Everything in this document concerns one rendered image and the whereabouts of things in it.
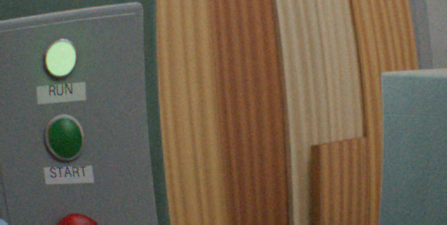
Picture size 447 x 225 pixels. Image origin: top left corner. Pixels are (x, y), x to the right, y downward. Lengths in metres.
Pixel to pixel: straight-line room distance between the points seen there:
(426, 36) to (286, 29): 0.67
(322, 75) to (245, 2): 0.25
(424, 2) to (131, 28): 2.25
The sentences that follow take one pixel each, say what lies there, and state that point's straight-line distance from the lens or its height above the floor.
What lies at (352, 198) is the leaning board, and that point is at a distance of 2.19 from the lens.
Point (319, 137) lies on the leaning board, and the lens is 2.20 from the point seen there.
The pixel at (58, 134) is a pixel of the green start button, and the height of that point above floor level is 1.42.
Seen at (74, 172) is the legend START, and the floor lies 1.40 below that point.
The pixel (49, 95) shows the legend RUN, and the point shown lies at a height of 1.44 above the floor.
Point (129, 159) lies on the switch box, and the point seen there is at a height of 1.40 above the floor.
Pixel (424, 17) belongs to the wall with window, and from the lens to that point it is 2.70.
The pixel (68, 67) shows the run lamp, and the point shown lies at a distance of 0.46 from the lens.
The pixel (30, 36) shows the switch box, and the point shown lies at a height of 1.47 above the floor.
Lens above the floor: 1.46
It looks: 3 degrees down
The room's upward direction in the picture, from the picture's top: 3 degrees counter-clockwise
